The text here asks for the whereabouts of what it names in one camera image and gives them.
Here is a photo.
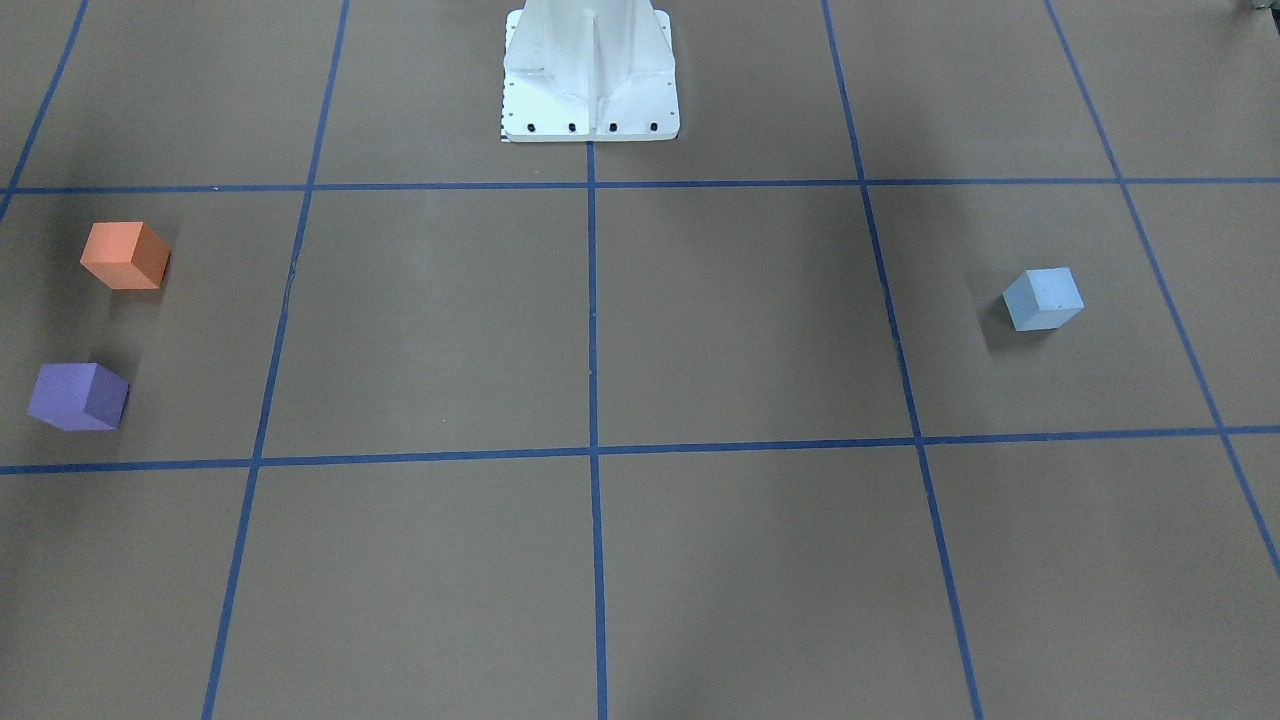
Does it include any light blue foam block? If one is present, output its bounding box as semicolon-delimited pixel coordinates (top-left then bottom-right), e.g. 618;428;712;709
1002;266;1085;332

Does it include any orange foam block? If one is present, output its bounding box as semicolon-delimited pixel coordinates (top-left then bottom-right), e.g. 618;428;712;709
79;222;172;291

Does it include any purple foam block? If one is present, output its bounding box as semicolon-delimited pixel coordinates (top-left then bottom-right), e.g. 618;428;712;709
27;363;131;432

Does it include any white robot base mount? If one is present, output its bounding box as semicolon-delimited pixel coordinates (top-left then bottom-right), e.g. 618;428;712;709
500;1;681;143

